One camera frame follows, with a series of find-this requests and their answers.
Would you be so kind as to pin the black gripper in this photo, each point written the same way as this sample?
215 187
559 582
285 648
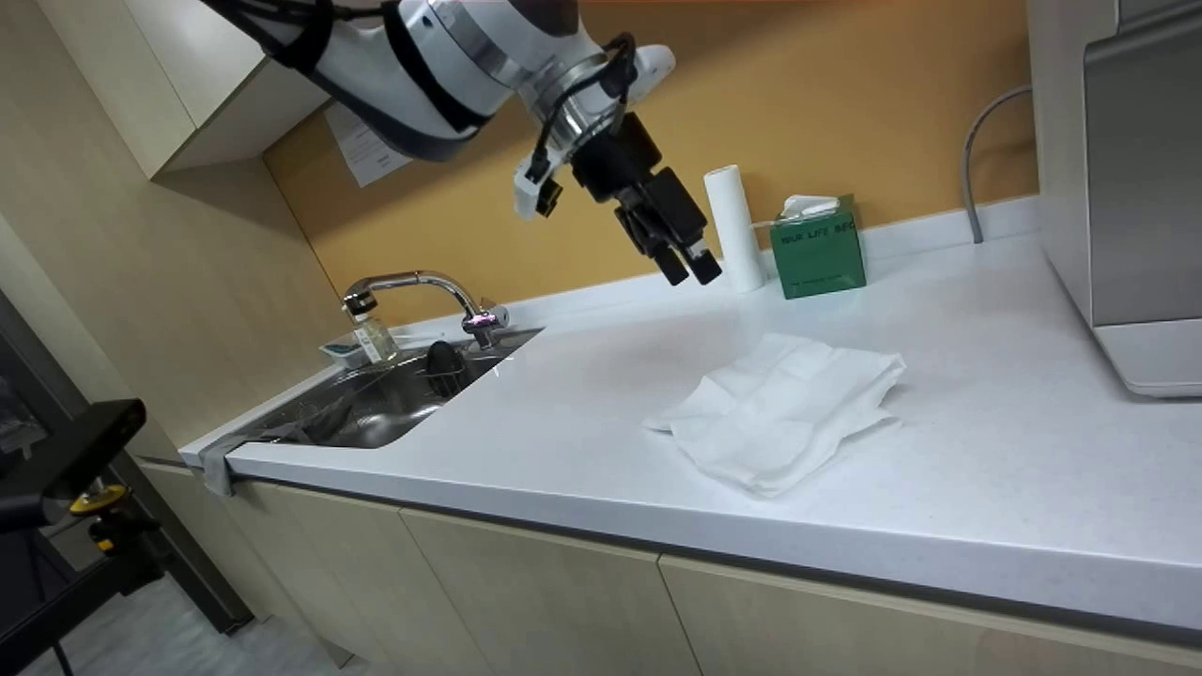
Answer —
616 159

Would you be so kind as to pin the white cleaning cloth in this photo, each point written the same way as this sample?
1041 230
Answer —
776 415

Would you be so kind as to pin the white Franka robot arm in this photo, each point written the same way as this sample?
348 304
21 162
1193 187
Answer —
426 60

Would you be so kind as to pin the white tissue sheet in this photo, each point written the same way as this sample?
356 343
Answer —
808 206

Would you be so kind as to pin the green tissue box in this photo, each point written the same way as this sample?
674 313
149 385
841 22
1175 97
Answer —
820 255

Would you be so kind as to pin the chrome faucet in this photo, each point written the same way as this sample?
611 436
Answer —
415 280

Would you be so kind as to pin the white paper note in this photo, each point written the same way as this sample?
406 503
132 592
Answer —
356 155

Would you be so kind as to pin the stainless steel sink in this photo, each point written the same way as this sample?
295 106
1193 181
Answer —
361 405

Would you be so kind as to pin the beige base cabinet door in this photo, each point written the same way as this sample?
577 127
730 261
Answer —
548 600
926 639
313 565

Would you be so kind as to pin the white water dispenser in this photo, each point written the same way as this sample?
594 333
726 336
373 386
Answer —
1129 187

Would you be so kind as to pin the black equipment stand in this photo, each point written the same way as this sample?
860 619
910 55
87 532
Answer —
77 443

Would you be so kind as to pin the yellow black clamp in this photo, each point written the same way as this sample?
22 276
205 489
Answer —
96 500

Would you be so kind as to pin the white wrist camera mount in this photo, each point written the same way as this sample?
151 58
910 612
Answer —
533 191

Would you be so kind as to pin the beige wall cabinet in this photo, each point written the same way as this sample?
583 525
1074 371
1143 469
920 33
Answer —
135 75

